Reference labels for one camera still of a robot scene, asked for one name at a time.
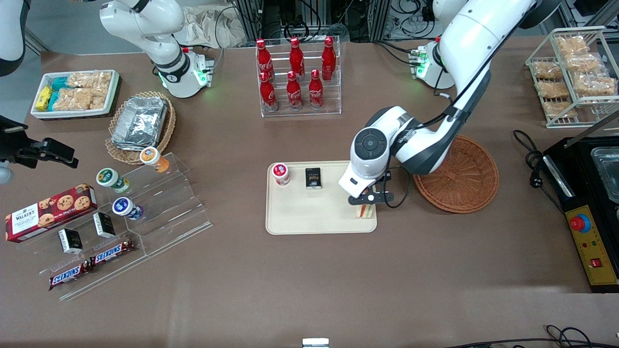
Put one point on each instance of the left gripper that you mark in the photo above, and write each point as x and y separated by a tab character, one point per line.
383	178

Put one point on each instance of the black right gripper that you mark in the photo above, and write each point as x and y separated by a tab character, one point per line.
14	145

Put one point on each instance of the triangular sandwich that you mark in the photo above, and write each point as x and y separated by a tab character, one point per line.
364	211

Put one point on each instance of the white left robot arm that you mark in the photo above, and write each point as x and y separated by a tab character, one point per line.
464	53

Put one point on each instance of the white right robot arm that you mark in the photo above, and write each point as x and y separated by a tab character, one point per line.
159	29

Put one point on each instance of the cream plastic tray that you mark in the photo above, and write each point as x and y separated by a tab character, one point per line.
309	212

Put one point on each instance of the light wicker basket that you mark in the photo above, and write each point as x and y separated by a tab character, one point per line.
118	153

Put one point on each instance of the white rectangular snack tray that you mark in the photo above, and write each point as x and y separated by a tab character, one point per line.
113	94

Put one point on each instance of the brown wicker basket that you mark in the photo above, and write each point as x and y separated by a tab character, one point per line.
464	179

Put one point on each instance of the red Walkers cookie box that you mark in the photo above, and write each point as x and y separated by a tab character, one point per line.
48	212

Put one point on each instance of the teal snack packet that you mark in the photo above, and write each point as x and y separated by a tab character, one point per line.
59	83
53	100

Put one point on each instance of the yellow snack box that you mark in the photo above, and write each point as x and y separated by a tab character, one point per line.
43	98

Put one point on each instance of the small black box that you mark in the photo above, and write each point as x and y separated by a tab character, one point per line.
104	224
71	240
313	178

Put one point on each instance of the clear rice cracker packet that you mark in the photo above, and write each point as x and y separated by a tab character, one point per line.
89	79
80	99

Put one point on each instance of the green lid yogurt cup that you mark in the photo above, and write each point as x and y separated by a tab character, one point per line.
110	179

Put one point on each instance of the red lid yogurt cup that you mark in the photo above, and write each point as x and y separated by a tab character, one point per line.
280	173

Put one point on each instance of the blue lid yogurt cup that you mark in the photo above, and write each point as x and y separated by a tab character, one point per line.
125	208

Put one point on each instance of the silver foil container stack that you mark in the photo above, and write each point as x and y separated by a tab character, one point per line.
140	121

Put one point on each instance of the orange lid yogurt cup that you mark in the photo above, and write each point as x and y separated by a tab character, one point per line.
152	158

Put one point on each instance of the clear acrylic bottle rack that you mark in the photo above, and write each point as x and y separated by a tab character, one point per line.
302	112

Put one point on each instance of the grey aluminium profile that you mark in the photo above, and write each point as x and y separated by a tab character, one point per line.
36	41

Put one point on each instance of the Snickers chocolate bar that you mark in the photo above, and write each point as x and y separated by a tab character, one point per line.
112	252
67	276

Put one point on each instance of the red cola bottle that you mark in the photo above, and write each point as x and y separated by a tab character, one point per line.
296	58
263	55
316	92
268	94
294	94
329	60

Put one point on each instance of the clear acrylic step display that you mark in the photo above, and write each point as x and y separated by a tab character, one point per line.
174	208

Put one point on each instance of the small white box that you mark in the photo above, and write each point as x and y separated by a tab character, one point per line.
315	343

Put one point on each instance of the bagged cracker packet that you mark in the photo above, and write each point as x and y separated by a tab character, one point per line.
582	63
595	84
572	45
552	89
547	71
560	109

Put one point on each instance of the beige cloth bag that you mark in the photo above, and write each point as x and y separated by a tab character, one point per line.
213	26

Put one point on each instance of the yellow emergency stop box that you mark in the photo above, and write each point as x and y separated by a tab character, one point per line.
592	246

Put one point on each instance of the grey metal bar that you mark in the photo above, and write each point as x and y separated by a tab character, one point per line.
597	126

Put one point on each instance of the clear glass container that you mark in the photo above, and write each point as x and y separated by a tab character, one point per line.
608	174

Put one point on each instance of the black aluminium frame rack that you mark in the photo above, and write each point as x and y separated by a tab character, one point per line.
275	17

